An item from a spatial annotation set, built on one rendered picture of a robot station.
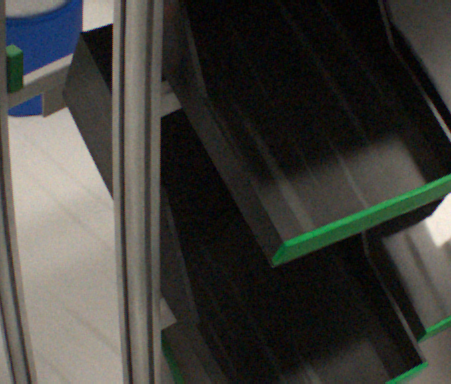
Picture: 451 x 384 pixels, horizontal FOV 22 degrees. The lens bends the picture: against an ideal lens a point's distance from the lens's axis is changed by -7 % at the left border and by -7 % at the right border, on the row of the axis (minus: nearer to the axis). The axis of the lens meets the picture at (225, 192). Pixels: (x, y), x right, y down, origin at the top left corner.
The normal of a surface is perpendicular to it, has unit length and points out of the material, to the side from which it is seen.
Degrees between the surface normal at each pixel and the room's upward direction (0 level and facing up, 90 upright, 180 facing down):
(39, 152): 0
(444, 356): 45
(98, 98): 90
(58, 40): 90
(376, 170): 25
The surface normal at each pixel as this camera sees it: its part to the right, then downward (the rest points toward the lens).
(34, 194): 0.04, -0.79
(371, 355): 0.25, -0.49
